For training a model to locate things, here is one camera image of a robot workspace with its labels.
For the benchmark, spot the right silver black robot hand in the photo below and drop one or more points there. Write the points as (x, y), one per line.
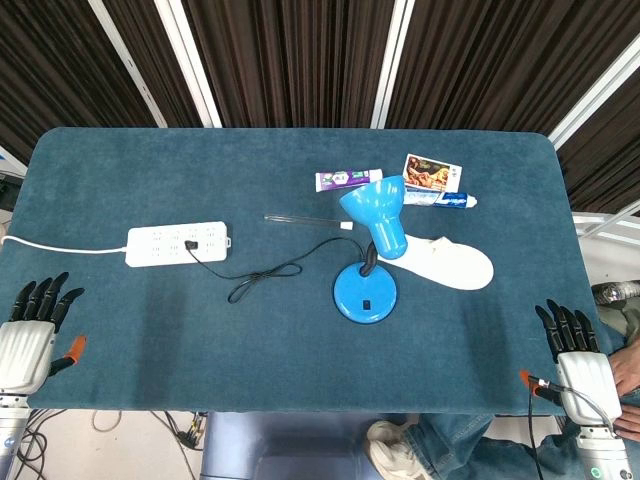
(587, 385)

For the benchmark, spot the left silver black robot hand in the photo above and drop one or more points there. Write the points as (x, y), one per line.
(22, 350)

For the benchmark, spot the blue desk lamp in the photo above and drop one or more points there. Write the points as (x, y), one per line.
(365, 295)

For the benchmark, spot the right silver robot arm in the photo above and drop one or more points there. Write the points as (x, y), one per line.
(602, 452)

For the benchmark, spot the person hand beside robot arm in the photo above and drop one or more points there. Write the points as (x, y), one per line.
(630, 427)

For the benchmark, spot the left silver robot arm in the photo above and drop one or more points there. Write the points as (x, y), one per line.
(10, 430)

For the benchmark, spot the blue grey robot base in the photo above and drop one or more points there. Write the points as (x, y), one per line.
(280, 445)

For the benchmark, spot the white power strip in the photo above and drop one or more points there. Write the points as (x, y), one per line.
(160, 245)

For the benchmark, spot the floor power strip with plugs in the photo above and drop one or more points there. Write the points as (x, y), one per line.
(192, 432)

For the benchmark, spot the person hand on knee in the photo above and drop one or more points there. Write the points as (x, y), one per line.
(627, 370)

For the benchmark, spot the crumpled silver grey object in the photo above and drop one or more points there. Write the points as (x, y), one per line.
(617, 292)

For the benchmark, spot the blue jeans of person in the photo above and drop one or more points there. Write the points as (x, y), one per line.
(450, 442)

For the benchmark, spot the white metal rack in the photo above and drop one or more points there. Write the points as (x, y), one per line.
(600, 232)

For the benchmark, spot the teal table cloth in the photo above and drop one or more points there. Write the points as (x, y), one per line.
(200, 340)

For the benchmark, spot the white shoe insole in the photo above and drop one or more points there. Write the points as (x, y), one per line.
(450, 265)

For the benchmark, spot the white sneaker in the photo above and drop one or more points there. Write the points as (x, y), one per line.
(387, 445)

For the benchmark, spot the blue white toothpaste tube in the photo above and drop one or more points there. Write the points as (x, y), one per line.
(450, 200)

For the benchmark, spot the printed snack packet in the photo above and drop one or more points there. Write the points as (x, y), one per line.
(430, 172)

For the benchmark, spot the glass tube with white cap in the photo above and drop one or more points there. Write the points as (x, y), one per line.
(345, 225)

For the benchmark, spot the purple toothpaste box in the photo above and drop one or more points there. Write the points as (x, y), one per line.
(340, 180)

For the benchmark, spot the dark brown pleated curtain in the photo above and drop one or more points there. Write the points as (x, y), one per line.
(300, 60)

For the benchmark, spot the white frame bar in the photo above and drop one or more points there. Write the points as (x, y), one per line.
(190, 65)
(392, 65)
(600, 85)
(130, 65)

